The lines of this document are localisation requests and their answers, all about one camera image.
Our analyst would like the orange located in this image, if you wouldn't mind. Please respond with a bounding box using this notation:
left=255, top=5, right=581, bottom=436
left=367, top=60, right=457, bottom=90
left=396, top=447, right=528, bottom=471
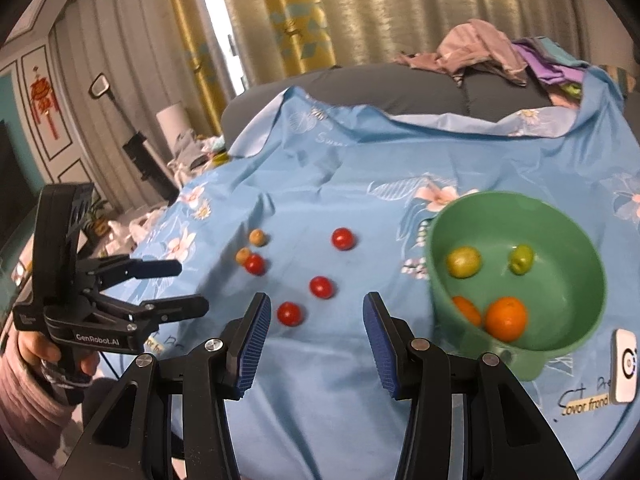
left=484, top=297, right=528, bottom=342
left=451, top=296, right=483, bottom=327

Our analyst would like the large yellow-green fruit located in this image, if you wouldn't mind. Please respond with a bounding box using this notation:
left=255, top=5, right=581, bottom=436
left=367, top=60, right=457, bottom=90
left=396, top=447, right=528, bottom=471
left=446, top=246, right=483, bottom=280

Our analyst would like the small green fruit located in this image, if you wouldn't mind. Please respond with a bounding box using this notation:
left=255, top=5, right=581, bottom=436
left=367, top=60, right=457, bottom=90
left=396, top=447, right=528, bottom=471
left=508, top=244, right=535, bottom=275

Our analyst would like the pink sleeved left forearm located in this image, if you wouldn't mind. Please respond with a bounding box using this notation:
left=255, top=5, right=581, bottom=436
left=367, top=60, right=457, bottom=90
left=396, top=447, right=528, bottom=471
left=1, top=328, right=73, bottom=479

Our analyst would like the person's left hand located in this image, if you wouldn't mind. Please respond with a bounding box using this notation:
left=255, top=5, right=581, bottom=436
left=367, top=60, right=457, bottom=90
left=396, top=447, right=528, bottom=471
left=16, top=328, right=101, bottom=378

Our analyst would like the lower yellow kumquat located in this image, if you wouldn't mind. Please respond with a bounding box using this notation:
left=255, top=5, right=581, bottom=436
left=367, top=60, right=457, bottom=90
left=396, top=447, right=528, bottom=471
left=235, top=247, right=252, bottom=266

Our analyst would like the yellow kumquat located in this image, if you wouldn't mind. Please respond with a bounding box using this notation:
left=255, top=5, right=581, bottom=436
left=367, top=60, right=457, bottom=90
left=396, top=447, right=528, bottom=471
left=248, top=229, right=268, bottom=247
left=235, top=247, right=252, bottom=266

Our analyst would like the cherry tomato beside kumquats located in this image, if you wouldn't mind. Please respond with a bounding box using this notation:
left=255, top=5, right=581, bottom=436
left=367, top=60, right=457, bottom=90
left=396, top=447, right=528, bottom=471
left=243, top=254, right=266, bottom=275

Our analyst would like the upper yellow kumquat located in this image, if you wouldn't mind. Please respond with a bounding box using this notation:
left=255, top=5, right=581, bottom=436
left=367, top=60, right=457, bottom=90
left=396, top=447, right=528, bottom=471
left=248, top=229, right=268, bottom=247

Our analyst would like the near cherry tomato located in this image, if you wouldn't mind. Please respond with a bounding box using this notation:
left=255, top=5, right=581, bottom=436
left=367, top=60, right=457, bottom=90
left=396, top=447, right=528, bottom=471
left=277, top=301, right=305, bottom=327

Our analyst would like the green plastic bowl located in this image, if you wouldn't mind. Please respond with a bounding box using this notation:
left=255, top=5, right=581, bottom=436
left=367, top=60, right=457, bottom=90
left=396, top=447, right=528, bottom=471
left=425, top=192, right=606, bottom=382

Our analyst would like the white paper roll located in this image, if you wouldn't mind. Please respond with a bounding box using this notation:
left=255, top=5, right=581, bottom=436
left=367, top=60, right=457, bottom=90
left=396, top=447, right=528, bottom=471
left=156, top=102, right=192, bottom=148

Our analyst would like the middle cherry tomato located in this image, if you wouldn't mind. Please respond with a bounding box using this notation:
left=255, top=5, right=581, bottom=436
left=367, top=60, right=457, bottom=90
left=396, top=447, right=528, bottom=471
left=309, top=275, right=334, bottom=299

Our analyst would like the red chinese knot decoration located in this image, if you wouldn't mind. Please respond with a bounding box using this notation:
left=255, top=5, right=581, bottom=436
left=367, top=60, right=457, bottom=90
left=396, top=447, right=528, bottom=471
left=29, top=66, right=60, bottom=141

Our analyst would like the far cherry tomato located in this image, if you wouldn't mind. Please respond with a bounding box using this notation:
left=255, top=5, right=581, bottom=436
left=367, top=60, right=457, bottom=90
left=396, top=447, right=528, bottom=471
left=331, top=228, right=356, bottom=252

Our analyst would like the light blue floral cloth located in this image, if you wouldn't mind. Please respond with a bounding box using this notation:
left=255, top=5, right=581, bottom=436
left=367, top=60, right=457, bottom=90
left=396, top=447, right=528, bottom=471
left=111, top=70, right=639, bottom=479

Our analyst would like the beige and yellow curtain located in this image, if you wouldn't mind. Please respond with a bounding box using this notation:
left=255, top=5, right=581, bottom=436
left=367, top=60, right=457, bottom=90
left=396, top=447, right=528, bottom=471
left=170, top=0, right=591, bottom=134

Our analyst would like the grey sofa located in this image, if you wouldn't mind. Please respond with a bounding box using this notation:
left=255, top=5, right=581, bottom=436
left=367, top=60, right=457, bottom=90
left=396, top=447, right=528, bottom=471
left=219, top=62, right=640, bottom=151

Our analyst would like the pile of clothes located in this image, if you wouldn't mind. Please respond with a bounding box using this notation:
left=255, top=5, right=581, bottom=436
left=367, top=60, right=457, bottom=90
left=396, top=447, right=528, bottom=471
left=394, top=18, right=591, bottom=110

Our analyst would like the white device with ring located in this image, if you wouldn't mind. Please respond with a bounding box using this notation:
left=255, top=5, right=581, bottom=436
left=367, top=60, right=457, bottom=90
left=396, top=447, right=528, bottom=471
left=611, top=328, right=639, bottom=404

